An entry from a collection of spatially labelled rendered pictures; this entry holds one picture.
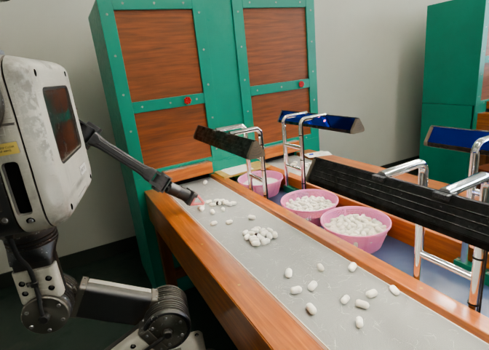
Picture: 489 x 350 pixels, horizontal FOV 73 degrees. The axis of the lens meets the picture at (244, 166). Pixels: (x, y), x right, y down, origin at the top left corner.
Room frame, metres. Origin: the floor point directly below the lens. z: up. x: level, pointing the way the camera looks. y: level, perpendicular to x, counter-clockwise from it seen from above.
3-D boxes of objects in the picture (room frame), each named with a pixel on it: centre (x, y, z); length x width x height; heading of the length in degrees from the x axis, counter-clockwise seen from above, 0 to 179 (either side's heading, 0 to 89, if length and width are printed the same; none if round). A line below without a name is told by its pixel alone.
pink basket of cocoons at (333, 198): (1.42, -0.28, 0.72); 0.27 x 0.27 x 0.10
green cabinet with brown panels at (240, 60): (2.34, 0.15, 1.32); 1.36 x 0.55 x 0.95; 117
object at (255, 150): (1.53, 0.09, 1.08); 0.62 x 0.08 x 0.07; 27
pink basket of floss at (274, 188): (1.81, -0.08, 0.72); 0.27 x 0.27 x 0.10
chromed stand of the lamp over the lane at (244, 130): (1.57, 0.01, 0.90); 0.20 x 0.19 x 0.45; 27
